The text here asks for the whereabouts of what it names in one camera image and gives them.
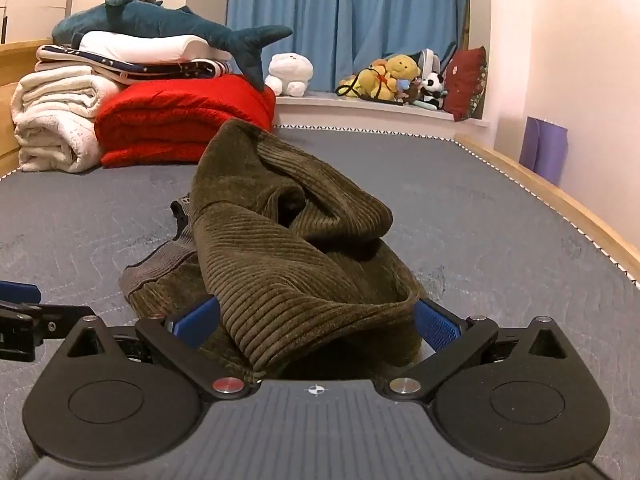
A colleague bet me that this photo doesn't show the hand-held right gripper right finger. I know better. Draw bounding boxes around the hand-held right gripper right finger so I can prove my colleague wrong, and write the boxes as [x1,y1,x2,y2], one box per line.
[387,299,569,402]

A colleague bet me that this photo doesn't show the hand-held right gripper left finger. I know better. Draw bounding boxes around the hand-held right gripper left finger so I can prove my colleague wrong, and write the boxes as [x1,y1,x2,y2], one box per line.
[64,296,262,402]

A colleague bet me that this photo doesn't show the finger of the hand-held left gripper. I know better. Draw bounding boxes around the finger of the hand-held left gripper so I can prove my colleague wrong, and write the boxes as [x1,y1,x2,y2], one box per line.
[0,301,76,362]
[0,281,42,306]

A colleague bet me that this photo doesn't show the olive corduroy pants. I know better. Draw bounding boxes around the olive corduroy pants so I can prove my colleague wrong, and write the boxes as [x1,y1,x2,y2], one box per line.
[119,119,426,378]

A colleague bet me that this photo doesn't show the grey quilted mattress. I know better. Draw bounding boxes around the grey quilted mattress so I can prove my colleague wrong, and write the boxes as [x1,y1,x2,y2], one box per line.
[0,125,640,480]

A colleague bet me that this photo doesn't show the white folded fleece blanket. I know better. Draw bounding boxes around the white folded fleece blanket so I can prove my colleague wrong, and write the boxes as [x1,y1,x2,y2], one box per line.
[11,65,123,173]

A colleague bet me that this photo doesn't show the red folded blanket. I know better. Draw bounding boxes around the red folded blanket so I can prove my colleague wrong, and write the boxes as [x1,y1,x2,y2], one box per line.
[95,74,277,166]

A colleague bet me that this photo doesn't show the purple rolled mat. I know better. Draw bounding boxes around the purple rolled mat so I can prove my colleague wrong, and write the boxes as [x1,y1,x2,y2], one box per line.
[518,116,569,187]

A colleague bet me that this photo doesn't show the white window ledge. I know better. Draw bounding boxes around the white window ledge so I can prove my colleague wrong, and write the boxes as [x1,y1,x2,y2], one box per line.
[274,91,488,137]

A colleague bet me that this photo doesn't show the panda plush toy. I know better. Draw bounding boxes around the panda plush toy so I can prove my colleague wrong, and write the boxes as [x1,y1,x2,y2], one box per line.
[419,71,447,109]

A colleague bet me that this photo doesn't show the dark red plush toy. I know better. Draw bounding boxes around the dark red plush toy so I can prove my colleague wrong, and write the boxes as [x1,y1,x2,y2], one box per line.
[442,46,488,122]

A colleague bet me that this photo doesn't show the navy star-patterned folded blanket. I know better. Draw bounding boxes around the navy star-patterned folded blanket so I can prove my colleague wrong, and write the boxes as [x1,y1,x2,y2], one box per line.
[36,45,236,85]

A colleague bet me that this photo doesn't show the yellow bear plush toy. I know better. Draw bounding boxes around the yellow bear plush toy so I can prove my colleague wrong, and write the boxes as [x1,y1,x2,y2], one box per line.
[386,55,422,87]

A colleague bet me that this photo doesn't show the white round plush toy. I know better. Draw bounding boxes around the white round plush toy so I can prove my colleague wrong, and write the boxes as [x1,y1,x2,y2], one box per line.
[264,52,314,97]

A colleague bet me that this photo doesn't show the white and grey bag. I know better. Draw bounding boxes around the white and grey bag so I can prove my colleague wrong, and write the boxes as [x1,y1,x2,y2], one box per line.
[416,48,445,77]

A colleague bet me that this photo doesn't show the white pillow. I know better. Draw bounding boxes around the white pillow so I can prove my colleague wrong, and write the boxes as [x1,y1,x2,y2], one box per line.
[79,31,236,66]

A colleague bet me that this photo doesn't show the blue shark plush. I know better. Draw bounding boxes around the blue shark plush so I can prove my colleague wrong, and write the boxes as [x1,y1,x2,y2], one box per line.
[51,0,293,92]

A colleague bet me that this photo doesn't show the blue curtain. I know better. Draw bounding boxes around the blue curtain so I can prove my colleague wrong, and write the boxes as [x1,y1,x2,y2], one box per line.
[226,0,473,93]

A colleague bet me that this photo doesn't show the wooden bed frame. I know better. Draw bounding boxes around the wooden bed frame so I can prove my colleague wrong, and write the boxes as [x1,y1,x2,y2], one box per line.
[0,40,640,286]

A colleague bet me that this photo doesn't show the yellow plush toy with strap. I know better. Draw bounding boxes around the yellow plush toy with strap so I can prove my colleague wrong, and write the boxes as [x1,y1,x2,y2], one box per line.
[336,60,397,102]

